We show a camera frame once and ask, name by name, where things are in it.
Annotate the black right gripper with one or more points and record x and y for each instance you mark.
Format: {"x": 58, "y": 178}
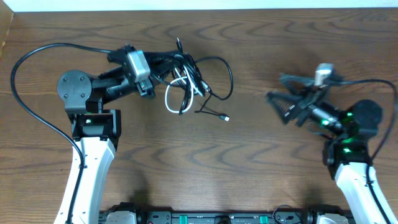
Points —
{"x": 302, "y": 102}

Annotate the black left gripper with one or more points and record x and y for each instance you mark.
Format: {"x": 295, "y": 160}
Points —
{"x": 148, "y": 80}

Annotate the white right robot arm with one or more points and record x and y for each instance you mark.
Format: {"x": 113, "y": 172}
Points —
{"x": 347, "y": 133}

